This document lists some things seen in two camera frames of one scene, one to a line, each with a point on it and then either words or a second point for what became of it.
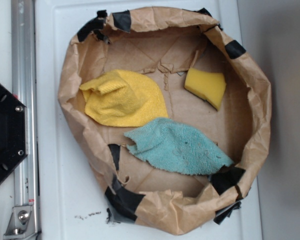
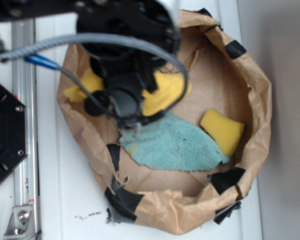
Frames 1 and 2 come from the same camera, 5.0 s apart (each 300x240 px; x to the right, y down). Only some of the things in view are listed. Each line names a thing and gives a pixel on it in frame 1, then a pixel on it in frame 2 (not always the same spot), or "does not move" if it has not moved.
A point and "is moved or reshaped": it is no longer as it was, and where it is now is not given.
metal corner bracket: [22, 224] does not move
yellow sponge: [209, 86] to [226, 131]
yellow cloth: [121, 98] is moved or reshaped
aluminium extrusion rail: [25, 81] does not move
